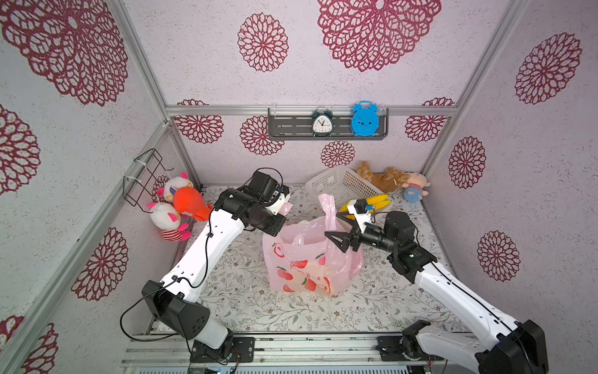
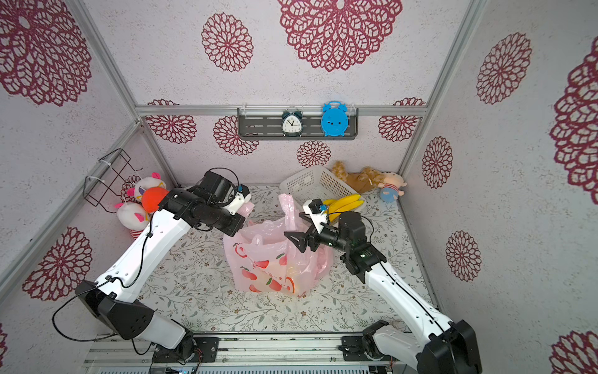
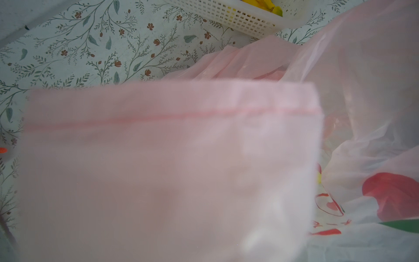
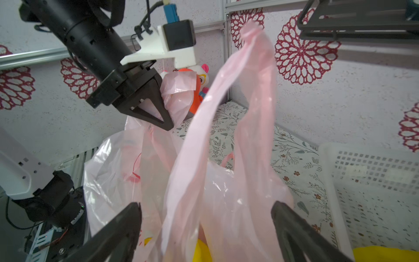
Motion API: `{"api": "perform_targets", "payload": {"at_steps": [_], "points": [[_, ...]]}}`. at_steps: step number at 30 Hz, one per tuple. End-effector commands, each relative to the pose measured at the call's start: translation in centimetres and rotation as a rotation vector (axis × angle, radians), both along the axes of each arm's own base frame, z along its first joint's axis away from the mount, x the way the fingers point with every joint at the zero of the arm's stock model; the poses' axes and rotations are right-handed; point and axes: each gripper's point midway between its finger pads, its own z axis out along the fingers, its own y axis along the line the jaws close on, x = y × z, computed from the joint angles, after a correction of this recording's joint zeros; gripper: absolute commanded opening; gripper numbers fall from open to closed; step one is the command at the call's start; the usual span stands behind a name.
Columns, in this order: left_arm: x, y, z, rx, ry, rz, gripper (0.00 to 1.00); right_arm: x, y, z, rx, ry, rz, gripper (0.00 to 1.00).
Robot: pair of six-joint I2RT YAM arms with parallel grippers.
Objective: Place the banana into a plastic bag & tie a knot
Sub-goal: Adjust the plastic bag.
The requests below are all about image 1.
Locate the orange plush dinosaur toy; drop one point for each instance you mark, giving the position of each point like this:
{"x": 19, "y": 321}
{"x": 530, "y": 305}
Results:
{"x": 190, "y": 202}

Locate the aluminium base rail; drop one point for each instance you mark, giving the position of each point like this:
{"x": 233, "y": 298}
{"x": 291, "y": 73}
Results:
{"x": 289, "y": 353}

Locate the white pink striped plush toy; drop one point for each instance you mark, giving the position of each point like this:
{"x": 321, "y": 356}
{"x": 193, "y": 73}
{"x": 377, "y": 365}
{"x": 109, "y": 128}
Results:
{"x": 169, "y": 221}

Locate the white plastic lattice basket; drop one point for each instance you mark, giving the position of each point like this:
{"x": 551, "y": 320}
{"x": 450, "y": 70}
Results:
{"x": 343, "y": 184}

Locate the dark green alarm clock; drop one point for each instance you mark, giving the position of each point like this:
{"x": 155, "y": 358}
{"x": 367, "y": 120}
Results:
{"x": 322, "y": 124}

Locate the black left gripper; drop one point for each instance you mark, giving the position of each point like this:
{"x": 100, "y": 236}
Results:
{"x": 276, "y": 224}

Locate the pink plastic bag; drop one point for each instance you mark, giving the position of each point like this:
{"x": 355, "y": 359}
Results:
{"x": 301, "y": 258}

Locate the blue alarm clock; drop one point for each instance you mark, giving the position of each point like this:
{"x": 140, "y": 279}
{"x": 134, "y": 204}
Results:
{"x": 365, "y": 121}

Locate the brown plush teddy bear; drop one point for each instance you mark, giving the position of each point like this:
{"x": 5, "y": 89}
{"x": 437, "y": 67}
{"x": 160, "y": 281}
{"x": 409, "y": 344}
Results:
{"x": 387, "y": 181}

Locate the white plush toy yellow glasses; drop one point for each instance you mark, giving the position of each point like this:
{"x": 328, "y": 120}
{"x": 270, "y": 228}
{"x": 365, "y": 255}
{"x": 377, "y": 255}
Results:
{"x": 165, "y": 189}

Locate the grey wall shelf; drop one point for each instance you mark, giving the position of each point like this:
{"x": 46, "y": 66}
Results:
{"x": 298, "y": 127}

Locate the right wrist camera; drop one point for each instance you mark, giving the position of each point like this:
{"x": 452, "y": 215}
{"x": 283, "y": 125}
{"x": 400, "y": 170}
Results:
{"x": 360, "y": 208}

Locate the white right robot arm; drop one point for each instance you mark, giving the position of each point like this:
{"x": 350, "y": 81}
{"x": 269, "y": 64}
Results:
{"x": 500, "y": 343}

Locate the black wire wall rack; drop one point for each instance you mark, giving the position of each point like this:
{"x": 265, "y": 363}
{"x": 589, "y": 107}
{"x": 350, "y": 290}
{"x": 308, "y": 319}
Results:
{"x": 135, "y": 188}

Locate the small doll blue outfit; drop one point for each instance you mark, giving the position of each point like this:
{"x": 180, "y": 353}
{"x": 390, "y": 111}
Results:
{"x": 414, "y": 187}

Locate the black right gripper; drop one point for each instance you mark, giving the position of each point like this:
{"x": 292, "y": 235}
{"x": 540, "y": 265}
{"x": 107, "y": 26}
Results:
{"x": 353, "y": 238}

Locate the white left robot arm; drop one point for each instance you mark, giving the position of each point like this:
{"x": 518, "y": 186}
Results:
{"x": 174, "y": 300}

